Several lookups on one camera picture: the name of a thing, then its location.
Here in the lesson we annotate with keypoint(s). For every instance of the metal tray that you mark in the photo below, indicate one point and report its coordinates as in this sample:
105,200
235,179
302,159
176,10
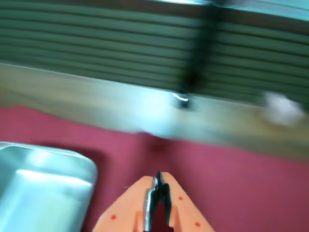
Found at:
41,188

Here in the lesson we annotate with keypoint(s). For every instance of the magenta cloth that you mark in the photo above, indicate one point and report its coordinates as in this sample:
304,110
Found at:
241,181

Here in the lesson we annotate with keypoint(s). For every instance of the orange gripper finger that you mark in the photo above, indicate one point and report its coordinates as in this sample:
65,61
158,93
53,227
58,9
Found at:
125,210
186,212

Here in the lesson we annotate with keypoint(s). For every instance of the white crumpled object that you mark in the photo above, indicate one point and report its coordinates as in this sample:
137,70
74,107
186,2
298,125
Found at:
282,108

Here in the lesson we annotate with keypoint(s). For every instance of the green slatted shutter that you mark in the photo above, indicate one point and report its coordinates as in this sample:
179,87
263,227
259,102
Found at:
96,43

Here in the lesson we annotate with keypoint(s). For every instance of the black stand pole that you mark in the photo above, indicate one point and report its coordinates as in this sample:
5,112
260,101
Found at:
198,53

